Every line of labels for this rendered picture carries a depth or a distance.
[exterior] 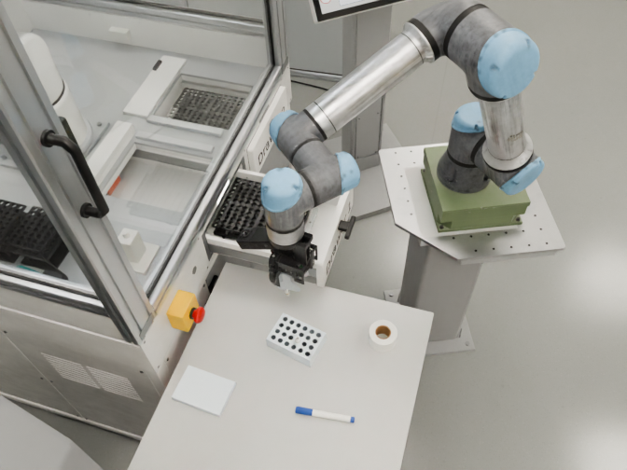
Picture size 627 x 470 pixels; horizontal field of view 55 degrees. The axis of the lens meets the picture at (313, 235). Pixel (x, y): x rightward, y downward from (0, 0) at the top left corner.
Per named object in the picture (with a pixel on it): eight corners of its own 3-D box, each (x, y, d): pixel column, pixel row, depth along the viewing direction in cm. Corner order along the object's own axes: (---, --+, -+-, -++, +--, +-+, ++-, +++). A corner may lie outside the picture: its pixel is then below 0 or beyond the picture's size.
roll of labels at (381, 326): (367, 351, 149) (368, 343, 146) (369, 325, 153) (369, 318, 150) (396, 353, 148) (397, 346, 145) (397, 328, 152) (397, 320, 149)
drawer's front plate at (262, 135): (287, 113, 194) (285, 86, 185) (257, 177, 177) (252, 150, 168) (283, 112, 194) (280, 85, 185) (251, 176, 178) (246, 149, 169)
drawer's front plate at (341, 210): (353, 204, 170) (354, 178, 161) (323, 288, 153) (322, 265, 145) (346, 203, 170) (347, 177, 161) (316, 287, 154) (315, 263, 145)
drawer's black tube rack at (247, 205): (313, 208, 167) (313, 193, 162) (293, 258, 157) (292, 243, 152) (239, 192, 172) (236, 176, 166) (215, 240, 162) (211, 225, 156)
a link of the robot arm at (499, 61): (508, 143, 159) (488, -10, 112) (550, 178, 151) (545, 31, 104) (472, 171, 159) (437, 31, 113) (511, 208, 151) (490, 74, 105)
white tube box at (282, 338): (327, 339, 151) (326, 333, 148) (310, 367, 147) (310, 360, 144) (284, 319, 155) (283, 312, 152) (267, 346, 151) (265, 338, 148)
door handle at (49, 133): (117, 214, 100) (77, 131, 85) (109, 227, 99) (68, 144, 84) (90, 209, 101) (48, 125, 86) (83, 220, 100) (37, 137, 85)
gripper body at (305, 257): (303, 287, 126) (300, 255, 116) (267, 273, 128) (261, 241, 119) (318, 260, 130) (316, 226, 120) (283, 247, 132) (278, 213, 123)
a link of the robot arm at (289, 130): (451, -35, 118) (255, 119, 120) (488, -8, 112) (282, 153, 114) (459, 7, 128) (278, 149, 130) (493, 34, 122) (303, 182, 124)
